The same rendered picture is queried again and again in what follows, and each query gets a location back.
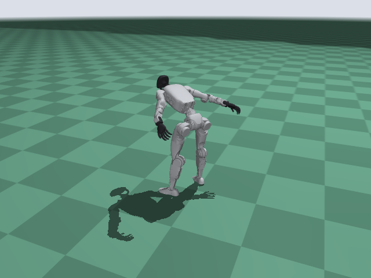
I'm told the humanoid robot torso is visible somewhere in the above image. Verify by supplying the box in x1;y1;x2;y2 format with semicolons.
163;84;204;131

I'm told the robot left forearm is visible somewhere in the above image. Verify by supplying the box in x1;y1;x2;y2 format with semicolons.
154;100;164;123

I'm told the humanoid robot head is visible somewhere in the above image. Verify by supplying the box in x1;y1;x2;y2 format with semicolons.
157;75;170;90

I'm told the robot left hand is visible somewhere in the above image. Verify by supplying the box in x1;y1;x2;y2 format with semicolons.
155;116;172;141

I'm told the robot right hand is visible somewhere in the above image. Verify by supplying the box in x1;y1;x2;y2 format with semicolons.
223;101;241;114

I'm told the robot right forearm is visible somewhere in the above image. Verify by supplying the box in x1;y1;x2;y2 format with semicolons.
207;94;227;107

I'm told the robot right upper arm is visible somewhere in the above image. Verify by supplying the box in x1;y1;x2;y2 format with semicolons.
184;86;209;103

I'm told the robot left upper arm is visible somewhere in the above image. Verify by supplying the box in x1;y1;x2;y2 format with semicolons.
156;90;167;108

